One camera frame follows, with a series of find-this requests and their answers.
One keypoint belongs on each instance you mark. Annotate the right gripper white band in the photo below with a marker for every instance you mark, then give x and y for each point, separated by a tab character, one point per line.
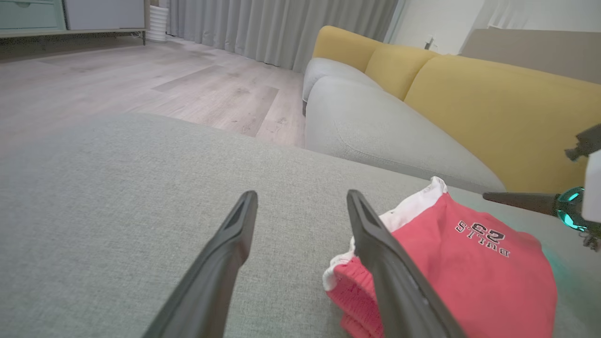
592	188

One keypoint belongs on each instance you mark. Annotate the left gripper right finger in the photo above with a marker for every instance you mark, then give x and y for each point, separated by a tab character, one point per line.
399	300

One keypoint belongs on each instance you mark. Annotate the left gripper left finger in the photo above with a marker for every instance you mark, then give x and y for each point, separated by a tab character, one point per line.
206	295

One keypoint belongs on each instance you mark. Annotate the red shorts with white stripes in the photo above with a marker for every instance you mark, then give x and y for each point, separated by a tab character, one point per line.
469	277

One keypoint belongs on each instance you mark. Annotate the large yellow sofa back cushion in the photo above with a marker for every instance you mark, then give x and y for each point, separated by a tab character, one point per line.
507	122

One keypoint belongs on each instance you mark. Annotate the taupe upholstered panel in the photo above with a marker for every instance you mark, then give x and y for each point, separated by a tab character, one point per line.
540	54

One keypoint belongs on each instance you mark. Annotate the small grey sofa seat cushion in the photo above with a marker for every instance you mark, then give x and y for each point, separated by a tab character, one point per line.
328	70

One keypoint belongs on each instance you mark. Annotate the white ribbed cylinder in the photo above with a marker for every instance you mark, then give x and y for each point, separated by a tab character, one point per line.
157	23

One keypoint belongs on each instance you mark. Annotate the grey pleated curtain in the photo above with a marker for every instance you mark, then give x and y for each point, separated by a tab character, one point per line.
281	28

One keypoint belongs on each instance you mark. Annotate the cabinet with teal drawer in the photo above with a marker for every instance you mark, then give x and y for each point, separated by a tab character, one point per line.
70	16

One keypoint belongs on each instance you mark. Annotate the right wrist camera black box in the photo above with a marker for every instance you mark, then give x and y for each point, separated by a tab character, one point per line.
589	141

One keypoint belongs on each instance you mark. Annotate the wall plug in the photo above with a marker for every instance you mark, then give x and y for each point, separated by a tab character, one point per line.
429	43

